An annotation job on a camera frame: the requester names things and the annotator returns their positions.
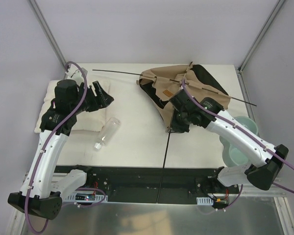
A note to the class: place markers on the left aluminium frame post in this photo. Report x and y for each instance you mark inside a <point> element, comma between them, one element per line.
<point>47,31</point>

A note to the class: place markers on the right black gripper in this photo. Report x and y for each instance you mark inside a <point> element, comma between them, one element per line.
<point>177,124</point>

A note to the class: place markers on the left circuit board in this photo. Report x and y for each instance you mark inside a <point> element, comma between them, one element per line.
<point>80,197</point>

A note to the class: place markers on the green double pet bowl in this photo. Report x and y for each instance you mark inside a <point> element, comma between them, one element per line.
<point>232,154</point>

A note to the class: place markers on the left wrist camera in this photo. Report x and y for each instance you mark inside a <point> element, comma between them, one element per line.
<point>75,74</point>

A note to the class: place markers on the circuit board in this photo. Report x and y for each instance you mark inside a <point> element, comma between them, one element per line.
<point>207,201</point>
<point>80,197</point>

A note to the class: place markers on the beige pet tent fabric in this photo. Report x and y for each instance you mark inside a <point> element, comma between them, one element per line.
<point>162,83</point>

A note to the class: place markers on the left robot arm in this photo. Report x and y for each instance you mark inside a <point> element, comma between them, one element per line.
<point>38,196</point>

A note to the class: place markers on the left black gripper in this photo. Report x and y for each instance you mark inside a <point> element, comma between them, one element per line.
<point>95,97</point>

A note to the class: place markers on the right aluminium frame post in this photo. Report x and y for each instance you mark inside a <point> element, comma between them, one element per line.
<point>262,33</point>

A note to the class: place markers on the aluminium frame post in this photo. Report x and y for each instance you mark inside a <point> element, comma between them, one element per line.
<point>47,31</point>
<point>262,33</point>

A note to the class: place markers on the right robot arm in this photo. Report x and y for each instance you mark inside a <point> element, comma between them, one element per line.
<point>264,159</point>

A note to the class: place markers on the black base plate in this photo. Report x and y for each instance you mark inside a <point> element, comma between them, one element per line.
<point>157,185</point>

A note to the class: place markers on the right circuit board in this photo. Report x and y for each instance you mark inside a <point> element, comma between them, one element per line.
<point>207,201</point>

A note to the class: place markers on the clear plastic bottle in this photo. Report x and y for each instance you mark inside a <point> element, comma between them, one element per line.
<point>107,133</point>

